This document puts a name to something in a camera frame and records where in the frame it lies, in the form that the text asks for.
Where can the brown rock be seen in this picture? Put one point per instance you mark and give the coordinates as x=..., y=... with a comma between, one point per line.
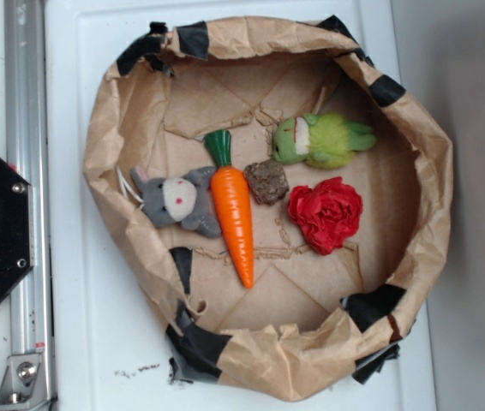
x=267, y=181

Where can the orange plastic carrot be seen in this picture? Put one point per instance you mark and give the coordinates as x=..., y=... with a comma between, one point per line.
x=231, y=198

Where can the grey plush donkey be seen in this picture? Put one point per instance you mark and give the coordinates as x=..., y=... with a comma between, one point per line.
x=184, y=200

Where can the red fabric rose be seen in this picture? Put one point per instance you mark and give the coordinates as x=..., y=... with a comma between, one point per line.
x=327, y=215

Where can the green plush frog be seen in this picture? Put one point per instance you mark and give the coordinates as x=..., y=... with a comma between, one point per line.
x=326, y=141

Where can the brown paper bag bin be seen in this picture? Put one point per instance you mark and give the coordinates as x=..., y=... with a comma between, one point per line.
x=310, y=319

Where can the white tray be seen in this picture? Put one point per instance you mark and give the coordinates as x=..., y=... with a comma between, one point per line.
x=111, y=353

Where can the aluminium extrusion rail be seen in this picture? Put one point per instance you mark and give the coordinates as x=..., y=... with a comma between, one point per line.
x=31, y=314

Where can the metal corner bracket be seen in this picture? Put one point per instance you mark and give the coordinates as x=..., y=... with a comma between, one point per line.
x=24, y=384

